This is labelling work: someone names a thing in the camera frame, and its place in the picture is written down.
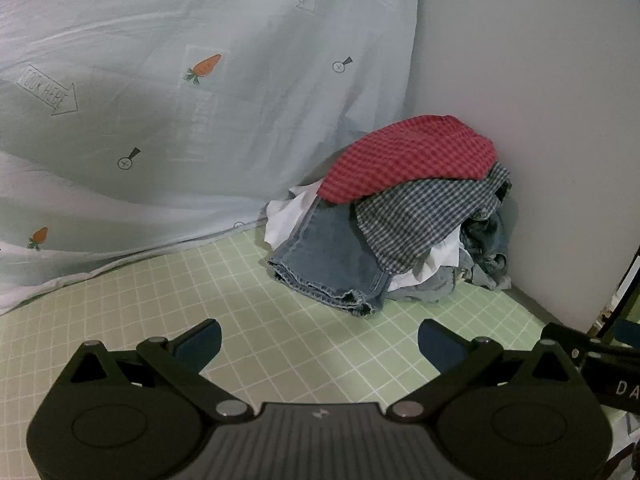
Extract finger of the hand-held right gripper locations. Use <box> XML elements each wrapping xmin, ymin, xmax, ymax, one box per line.
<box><xmin>541</xmin><ymin>318</ymin><xmax>640</xmax><ymax>361</ymax></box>

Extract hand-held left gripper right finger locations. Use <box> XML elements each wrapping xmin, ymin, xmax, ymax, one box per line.
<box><xmin>392</xmin><ymin>319</ymin><xmax>583</xmax><ymax>420</ymax></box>

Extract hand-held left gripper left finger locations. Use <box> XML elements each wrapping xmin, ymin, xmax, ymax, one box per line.
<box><xmin>62</xmin><ymin>319</ymin><xmax>246</xmax><ymax>420</ymax></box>

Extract red checked shirt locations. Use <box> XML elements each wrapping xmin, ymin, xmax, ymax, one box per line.
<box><xmin>317</xmin><ymin>115</ymin><xmax>497</xmax><ymax>206</ymax></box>

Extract white garment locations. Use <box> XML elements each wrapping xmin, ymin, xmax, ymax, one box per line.
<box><xmin>264</xmin><ymin>182</ymin><xmax>326</xmax><ymax>252</ymax></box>
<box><xmin>387</xmin><ymin>237</ymin><xmax>466</xmax><ymax>292</ymax></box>

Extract light washed denim garment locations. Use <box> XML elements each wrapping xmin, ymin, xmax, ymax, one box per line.
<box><xmin>415</xmin><ymin>210</ymin><xmax>513</xmax><ymax>306</ymax></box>

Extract blue checked shirt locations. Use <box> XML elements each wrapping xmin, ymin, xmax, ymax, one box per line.
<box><xmin>354</xmin><ymin>162</ymin><xmax>513</xmax><ymax>276</ymax></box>

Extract blue denim jeans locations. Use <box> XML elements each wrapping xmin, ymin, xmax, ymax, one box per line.
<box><xmin>267</xmin><ymin>200</ymin><xmax>392</xmax><ymax>319</ymax></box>

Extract carrot printed light blanket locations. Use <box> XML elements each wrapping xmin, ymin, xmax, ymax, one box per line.
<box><xmin>0</xmin><ymin>0</ymin><xmax>426</xmax><ymax>316</ymax></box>

